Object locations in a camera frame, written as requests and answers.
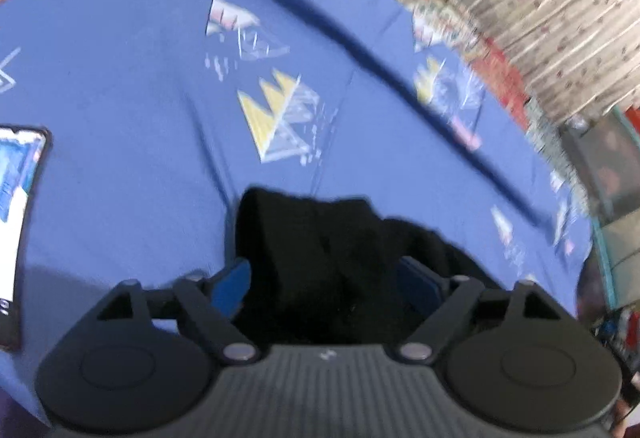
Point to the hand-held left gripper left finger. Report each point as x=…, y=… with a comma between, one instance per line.
x=232, y=288

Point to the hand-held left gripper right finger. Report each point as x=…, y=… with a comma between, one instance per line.
x=417, y=288

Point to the black pants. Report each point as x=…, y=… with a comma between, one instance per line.
x=320, y=268

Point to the pile of colourful clothes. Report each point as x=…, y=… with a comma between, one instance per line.
x=617, y=333

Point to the clear storage box teal lid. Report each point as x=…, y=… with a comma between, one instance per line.
x=622, y=258
x=605, y=158

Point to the black smartphone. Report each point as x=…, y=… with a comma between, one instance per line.
x=15, y=228

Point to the red patterned quilt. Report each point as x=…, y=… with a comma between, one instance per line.
x=500, y=63

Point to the blue printed bedsheet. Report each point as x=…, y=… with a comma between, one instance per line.
x=125, y=68

